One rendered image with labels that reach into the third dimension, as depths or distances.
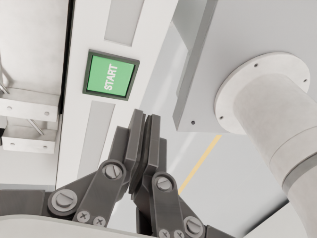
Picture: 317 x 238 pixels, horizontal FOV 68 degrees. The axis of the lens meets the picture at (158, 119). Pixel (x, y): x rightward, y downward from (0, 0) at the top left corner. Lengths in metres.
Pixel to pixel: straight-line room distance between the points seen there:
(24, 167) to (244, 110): 0.52
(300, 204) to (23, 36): 0.42
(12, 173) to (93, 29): 0.50
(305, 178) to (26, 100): 0.39
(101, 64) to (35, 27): 0.12
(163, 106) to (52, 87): 1.25
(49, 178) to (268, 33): 0.60
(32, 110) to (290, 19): 0.42
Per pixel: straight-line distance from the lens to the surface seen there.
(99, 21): 0.26
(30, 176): 0.69
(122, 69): 0.27
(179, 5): 0.83
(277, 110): 0.40
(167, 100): 1.57
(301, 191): 0.36
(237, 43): 0.42
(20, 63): 0.39
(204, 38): 0.40
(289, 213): 3.47
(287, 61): 0.48
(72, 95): 0.30
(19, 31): 0.37
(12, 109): 0.40
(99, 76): 0.28
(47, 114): 0.40
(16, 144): 0.46
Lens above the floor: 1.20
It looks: 46 degrees down
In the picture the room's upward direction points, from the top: 167 degrees clockwise
